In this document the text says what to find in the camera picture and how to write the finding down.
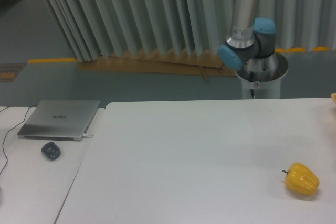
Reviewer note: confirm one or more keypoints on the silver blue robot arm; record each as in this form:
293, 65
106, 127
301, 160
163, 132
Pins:
249, 47

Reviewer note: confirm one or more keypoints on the wooden tray corner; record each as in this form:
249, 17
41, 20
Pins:
333, 97

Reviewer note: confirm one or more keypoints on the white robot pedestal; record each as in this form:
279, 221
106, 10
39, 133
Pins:
260, 85

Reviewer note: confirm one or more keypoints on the silver closed laptop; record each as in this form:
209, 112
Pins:
60, 119

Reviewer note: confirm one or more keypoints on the yellow bell pepper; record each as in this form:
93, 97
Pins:
300, 179

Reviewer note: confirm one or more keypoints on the white usb plug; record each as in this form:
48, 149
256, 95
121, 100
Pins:
87, 136

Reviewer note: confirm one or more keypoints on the pale green folding curtain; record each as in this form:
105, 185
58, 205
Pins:
95, 28

